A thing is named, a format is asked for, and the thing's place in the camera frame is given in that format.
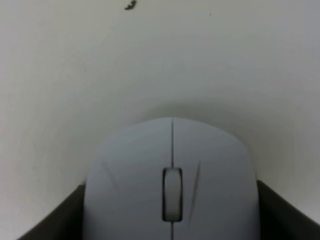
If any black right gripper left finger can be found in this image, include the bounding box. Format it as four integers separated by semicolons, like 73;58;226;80
20;184;86;240

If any white wireless computer mouse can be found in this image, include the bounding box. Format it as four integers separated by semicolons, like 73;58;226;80
82;118;260;240

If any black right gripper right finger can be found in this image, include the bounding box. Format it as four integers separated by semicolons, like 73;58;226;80
257;180;320;240

